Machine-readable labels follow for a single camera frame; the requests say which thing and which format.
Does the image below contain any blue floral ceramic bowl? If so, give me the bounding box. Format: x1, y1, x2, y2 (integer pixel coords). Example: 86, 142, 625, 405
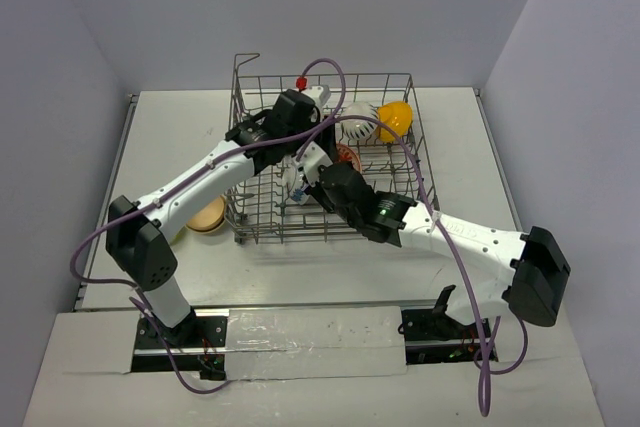
283, 157, 310, 205

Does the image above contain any red patterned white bowl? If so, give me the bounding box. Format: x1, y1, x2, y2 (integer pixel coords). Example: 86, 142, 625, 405
336, 143, 362, 172

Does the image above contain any white striped ceramic bowl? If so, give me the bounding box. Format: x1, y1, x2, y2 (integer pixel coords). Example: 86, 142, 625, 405
341, 102, 379, 141

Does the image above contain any large orange plastic bowl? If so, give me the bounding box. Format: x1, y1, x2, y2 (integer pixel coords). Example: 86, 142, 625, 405
377, 101, 413, 138

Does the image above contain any tan ceramic bowl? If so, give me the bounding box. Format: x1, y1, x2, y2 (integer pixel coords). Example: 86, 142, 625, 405
186, 196, 226, 234

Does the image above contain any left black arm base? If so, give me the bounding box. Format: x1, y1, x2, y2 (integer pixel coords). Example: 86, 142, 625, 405
131, 312, 228, 382

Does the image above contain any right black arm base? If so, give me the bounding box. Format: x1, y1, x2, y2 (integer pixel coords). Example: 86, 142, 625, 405
397, 298, 480, 365

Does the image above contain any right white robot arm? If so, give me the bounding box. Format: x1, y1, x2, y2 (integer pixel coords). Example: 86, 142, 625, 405
306, 162, 571, 338

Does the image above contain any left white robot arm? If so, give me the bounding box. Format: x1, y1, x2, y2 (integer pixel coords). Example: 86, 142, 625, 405
106, 85, 330, 346

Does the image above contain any lime green plastic bowl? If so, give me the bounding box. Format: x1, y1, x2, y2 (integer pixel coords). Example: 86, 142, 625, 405
169, 229, 184, 245

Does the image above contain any clear plastic tape sheet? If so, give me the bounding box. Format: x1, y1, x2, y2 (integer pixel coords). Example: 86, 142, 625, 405
225, 306, 407, 381

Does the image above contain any grey wire dish rack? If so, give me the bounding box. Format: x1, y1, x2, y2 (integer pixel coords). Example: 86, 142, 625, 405
226, 53, 438, 244

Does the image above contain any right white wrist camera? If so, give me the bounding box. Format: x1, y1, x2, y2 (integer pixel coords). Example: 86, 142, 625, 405
292, 142, 333, 186

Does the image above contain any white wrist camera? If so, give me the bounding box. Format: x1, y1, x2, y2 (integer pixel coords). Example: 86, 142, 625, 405
292, 142, 333, 186
303, 85, 331, 110

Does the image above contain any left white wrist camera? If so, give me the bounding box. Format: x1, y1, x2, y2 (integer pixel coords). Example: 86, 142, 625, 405
303, 85, 331, 110

